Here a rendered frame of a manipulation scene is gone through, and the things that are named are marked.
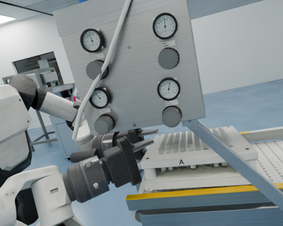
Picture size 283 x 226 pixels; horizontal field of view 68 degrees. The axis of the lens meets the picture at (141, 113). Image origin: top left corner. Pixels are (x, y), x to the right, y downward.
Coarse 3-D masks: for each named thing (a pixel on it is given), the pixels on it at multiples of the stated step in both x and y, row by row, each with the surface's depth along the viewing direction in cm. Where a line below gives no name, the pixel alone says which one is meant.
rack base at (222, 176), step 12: (156, 168) 54; (204, 168) 49; (228, 168) 46; (144, 180) 48; (156, 180) 47; (168, 180) 46; (180, 180) 46; (192, 180) 45; (204, 180) 45; (216, 180) 44; (228, 180) 44; (240, 180) 43
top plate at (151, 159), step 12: (192, 132) 65; (228, 132) 58; (156, 144) 59; (180, 144) 55; (240, 144) 47; (144, 156) 50; (156, 156) 48; (168, 156) 47; (180, 156) 46; (192, 156) 45; (204, 156) 44; (216, 156) 43; (240, 156) 42; (252, 156) 42; (144, 168) 47
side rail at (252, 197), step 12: (240, 192) 42; (252, 192) 42; (132, 204) 48; (144, 204) 47; (156, 204) 47; (168, 204) 46; (180, 204) 46; (192, 204) 45; (204, 204) 44; (216, 204) 44; (228, 204) 44
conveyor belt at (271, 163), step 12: (252, 144) 65; (264, 144) 64; (276, 144) 62; (264, 156) 58; (276, 156) 56; (264, 168) 53; (276, 168) 52; (276, 180) 48; (144, 192) 55; (156, 192) 54
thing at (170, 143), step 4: (184, 132) 63; (188, 132) 63; (212, 132) 60; (216, 132) 57; (172, 136) 61; (176, 136) 60; (180, 136) 63; (184, 136) 59; (188, 136) 58; (196, 136) 56; (220, 136) 52; (168, 140) 57; (172, 140) 58; (176, 140) 56; (184, 140) 54; (188, 140) 54; (192, 140) 55; (196, 140) 53; (168, 144) 54; (176, 144) 52; (184, 144) 51; (188, 144) 51; (192, 144) 50; (196, 144) 49
